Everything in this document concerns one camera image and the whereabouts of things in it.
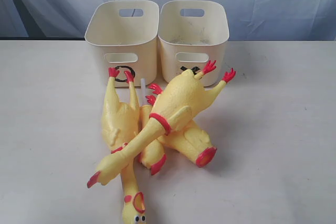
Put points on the whole yellow rubber chicken top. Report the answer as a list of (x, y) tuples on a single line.
[(183, 98)]

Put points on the whole yellow rubber chicken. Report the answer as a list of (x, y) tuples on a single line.
[(119, 126), (183, 98)]

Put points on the broken chicken head with tube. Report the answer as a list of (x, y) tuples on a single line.
[(153, 156)]

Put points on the headless yellow chicken body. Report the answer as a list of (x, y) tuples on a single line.
[(192, 142)]

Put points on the cream bin marked X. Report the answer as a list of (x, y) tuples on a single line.
[(192, 33)]

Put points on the cream bin marked O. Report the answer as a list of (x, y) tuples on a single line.
[(123, 35)]

